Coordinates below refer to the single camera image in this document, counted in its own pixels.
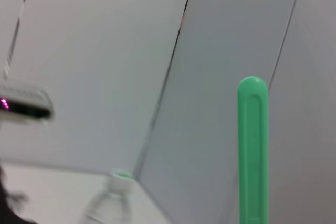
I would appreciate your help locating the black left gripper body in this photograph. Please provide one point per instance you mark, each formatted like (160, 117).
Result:
(4, 203)

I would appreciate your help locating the clear green-label water bottle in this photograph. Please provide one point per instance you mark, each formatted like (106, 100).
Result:
(110, 203)

